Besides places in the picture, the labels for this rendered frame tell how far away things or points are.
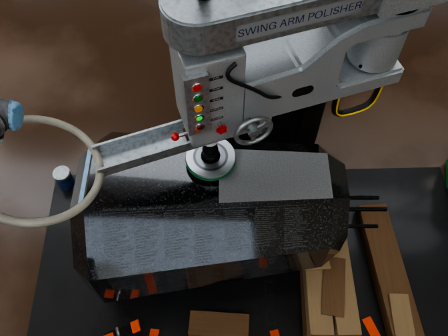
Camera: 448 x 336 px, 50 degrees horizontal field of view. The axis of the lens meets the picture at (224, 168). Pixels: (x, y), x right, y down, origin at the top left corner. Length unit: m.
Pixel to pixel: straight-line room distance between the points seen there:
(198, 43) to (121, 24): 2.58
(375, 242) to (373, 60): 1.24
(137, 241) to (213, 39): 1.00
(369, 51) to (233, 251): 0.97
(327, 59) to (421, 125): 1.86
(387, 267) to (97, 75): 2.32
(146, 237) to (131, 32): 2.15
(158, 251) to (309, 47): 1.04
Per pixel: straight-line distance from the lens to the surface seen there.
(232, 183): 2.04
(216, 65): 1.48
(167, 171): 2.09
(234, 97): 1.62
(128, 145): 1.92
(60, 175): 2.99
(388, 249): 2.81
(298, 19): 1.48
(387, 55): 1.86
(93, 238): 2.11
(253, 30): 1.43
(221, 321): 2.52
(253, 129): 1.71
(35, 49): 3.94
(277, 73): 1.65
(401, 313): 2.69
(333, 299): 2.50
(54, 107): 3.51
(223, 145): 2.09
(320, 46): 1.67
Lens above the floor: 2.58
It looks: 58 degrees down
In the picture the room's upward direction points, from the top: straight up
